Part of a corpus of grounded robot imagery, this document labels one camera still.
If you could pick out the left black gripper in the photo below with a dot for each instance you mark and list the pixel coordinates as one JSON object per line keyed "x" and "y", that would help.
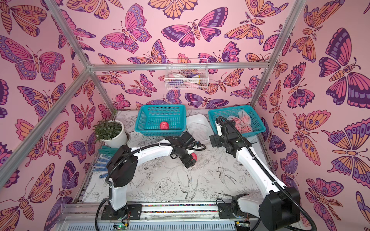
{"x": 187, "y": 161}

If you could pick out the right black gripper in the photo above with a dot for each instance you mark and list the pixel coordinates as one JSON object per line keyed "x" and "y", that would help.
{"x": 224, "y": 127}

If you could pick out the red apple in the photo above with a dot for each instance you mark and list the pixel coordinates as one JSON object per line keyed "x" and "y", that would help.
{"x": 194, "y": 157}
{"x": 164, "y": 125}

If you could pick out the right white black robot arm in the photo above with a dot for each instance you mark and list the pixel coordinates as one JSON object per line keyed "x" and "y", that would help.
{"x": 280, "y": 207}

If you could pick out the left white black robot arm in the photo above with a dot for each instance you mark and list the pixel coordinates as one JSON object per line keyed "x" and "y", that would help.
{"x": 123, "y": 166}

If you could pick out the netted apple in basket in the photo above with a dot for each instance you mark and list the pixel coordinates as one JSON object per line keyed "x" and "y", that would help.
{"x": 238, "y": 122}
{"x": 246, "y": 128}
{"x": 244, "y": 116}

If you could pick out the right teal plastic basket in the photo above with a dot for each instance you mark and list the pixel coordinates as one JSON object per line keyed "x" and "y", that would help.
{"x": 256, "y": 122}

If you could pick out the teal plastic basket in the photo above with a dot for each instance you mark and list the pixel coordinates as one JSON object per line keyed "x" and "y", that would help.
{"x": 256, "y": 122}
{"x": 150, "y": 116}

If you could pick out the white plastic tray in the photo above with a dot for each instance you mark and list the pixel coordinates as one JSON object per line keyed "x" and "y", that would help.
{"x": 201, "y": 119}

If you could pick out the left teal plastic basket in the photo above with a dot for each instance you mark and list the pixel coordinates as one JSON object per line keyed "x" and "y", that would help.
{"x": 150, "y": 116}

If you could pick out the potted green plant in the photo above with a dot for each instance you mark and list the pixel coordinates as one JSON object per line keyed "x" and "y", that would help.
{"x": 111, "y": 131}

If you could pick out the blue dotted work glove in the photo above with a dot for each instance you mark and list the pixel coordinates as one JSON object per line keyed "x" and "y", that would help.
{"x": 100, "y": 166}

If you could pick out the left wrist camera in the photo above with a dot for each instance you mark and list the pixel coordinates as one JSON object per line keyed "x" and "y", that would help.
{"x": 198, "y": 146}

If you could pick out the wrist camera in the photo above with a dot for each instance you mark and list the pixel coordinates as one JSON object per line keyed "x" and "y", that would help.
{"x": 219, "y": 127}
{"x": 198, "y": 146}

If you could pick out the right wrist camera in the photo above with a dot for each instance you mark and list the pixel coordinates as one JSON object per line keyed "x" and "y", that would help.
{"x": 219, "y": 127}

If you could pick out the white wire wall basket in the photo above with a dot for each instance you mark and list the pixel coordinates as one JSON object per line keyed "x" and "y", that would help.
{"x": 187, "y": 73}

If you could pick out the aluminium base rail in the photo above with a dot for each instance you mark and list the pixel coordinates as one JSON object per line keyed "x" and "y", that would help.
{"x": 186, "y": 216}

